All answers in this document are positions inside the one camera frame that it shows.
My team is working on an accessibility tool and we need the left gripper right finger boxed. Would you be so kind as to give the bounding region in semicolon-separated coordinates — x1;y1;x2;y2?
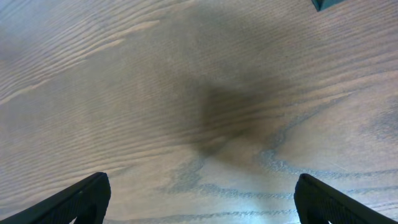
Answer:
294;174;397;224

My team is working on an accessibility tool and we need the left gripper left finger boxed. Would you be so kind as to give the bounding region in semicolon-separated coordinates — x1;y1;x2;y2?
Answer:
1;172;111;224

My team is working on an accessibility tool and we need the black gift box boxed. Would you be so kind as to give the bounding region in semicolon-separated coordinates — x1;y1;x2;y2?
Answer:
312;0;344;12

